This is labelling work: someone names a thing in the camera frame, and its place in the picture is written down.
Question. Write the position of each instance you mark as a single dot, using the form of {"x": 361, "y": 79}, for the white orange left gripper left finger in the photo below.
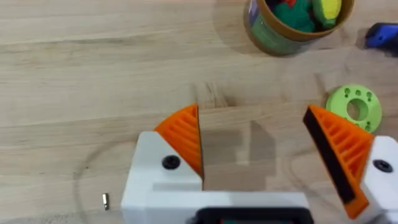
{"x": 161, "y": 180}

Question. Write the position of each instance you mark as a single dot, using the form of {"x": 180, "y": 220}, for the white orange left gripper right finger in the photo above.
{"x": 348, "y": 146}

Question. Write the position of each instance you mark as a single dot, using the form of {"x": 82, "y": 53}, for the small metal screw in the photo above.
{"x": 106, "y": 201}

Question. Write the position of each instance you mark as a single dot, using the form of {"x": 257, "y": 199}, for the green disc with holes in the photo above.
{"x": 340, "y": 104}

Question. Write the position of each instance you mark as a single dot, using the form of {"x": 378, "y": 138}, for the blue electric screwdriver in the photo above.
{"x": 381, "y": 35}

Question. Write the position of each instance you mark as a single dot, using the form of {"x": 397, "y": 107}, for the round tub with soft toys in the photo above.
{"x": 280, "y": 28}

